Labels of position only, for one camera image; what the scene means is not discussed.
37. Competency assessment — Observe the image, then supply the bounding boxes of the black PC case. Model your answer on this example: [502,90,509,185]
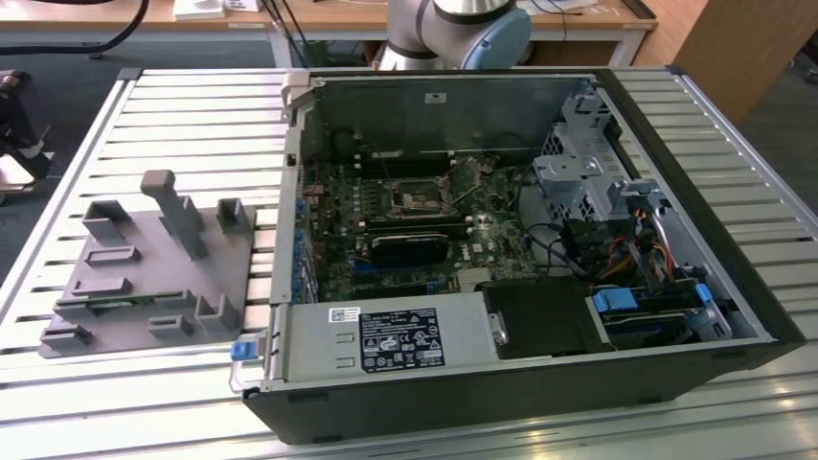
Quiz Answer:
[240,66,808,445]

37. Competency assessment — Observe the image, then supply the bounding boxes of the white papers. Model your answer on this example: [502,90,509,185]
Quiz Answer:
[533,0,615,15]

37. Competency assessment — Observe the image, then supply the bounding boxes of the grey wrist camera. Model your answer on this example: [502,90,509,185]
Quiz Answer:
[0,152,38,194]

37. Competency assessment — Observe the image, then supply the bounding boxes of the coloured wire bundle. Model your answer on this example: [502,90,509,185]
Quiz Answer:
[599,229,674,280]

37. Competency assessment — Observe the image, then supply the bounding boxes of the silver metal drive cage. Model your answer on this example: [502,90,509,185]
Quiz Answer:
[530,93,641,226]

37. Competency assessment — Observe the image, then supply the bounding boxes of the wooden cabinet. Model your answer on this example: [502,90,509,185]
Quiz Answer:
[635,0,818,127]

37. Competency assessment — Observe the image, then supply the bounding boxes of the grey parts rack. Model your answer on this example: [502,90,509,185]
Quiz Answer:
[39,170,258,358]

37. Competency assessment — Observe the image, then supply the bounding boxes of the green RAM stick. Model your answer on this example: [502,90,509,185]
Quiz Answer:
[86,296,159,309]

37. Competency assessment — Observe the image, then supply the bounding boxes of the black plastic shroud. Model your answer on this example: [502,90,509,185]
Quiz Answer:
[478,280,617,360]

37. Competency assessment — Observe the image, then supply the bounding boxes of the silver metal handle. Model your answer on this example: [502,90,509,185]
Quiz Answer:
[487,310,511,347]

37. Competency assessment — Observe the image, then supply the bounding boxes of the green motherboard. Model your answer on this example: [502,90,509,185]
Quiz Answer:
[297,152,545,306]

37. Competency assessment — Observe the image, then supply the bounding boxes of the silver chipset heatsink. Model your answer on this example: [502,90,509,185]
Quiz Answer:
[459,267,495,291]

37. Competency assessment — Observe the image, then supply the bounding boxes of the black graphics card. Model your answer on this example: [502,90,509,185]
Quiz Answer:
[367,232,453,267]

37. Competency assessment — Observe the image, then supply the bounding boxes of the blue power supply latch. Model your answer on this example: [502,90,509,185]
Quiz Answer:
[230,334,264,361]

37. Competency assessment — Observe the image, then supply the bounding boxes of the black hard disk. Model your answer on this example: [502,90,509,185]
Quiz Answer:
[599,306,700,352]

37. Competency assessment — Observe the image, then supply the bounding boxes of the black RAM stick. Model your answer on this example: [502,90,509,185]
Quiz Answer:
[365,215,466,227]
[367,223,469,237]

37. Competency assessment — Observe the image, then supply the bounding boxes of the CPU socket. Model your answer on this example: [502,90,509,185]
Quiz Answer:
[387,176,459,219]

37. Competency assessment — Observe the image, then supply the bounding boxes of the black data wire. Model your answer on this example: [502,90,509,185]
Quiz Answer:
[515,167,599,280]

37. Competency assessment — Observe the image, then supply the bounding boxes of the grey case latch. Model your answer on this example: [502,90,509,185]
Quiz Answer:
[281,71,315,109]

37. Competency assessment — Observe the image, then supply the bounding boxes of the black RAM slot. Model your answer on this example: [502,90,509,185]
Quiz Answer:
[357,163,453,176]
[354,153,449,167]

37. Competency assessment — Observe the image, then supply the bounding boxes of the silver power supply unit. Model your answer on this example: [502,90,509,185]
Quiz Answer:
[259,290,510,384]

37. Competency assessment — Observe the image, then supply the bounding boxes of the light wooden desk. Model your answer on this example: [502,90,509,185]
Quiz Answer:
[0,0,659,68]

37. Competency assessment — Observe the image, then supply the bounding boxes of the blue disk carrier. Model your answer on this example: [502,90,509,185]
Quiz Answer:
[591,286,641,315]

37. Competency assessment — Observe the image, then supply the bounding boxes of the plain white box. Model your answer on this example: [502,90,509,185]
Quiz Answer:
[172,0,227,21]

